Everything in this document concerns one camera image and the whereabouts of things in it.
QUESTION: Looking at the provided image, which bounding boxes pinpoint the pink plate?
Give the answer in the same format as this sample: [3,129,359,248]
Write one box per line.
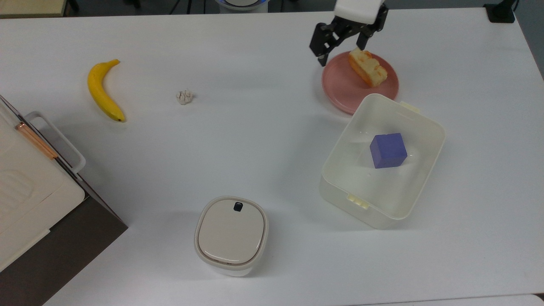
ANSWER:
[321,51,400,115]

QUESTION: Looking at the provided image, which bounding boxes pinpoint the cream cabinet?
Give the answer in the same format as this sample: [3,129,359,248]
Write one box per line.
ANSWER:
[0,102,85,272]

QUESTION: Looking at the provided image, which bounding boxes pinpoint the white and brown appliance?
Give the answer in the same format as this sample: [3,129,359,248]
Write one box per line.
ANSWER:
[0,94,129,306]

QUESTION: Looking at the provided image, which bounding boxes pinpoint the small white lidded bin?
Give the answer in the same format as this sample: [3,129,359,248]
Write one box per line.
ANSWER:
[194,195,269,278]

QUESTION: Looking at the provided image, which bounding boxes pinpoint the purple cube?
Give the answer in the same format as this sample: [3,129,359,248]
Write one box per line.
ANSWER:
[369,133,408,170]

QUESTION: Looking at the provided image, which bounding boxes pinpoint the black table clamp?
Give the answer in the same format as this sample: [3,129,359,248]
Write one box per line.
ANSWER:
[484,0,517,24]

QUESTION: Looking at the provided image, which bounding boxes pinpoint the copper cabinet handle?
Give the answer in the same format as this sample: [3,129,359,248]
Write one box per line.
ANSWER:
[15,122,58,159]

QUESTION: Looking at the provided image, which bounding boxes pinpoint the wooden desk top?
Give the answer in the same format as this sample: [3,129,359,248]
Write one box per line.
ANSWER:
[0,0,68,18]

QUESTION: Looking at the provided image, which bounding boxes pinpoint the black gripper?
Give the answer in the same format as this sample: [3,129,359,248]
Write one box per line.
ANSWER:
[309,5,388,67]

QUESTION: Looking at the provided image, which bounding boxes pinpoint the white drawer handle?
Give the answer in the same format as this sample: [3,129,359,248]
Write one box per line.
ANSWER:
[25,111,86,174]

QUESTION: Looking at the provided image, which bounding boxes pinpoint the white plastic storage box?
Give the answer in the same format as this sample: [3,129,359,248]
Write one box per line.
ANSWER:
[320,93,446,230]

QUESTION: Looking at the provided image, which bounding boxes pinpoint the yellow banana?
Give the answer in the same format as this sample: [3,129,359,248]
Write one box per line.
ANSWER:
[87,59,126,123]

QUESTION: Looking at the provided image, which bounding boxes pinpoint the slice of cake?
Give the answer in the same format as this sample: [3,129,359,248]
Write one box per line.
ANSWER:
[348,47,388,88]

